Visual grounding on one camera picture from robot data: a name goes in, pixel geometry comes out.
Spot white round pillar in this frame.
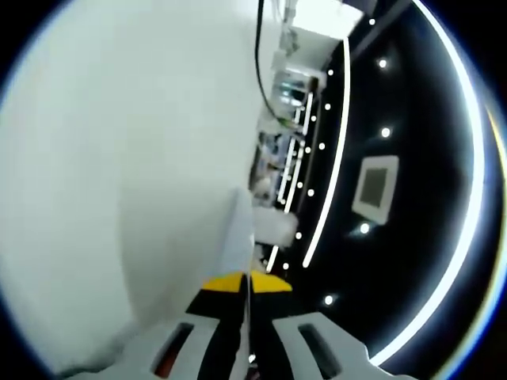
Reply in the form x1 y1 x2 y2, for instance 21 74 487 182
252 207 299 246

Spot straight ceiling light strip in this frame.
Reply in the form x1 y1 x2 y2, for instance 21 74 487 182
371 0 487 367

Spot ceiling air vent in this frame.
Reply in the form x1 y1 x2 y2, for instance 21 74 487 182
351 155 400 226

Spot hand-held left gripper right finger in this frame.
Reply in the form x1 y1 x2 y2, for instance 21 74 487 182
247 271 401 380

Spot ceiling spot lights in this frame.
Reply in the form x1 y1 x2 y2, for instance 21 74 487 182
279 17 391 306

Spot grey desk cable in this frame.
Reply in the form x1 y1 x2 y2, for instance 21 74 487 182
254 0 292 127

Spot curved ceiling light strip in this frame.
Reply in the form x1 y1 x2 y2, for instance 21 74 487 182
302 37 353 269

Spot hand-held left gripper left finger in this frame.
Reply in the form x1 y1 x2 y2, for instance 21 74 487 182
118 272 247 380

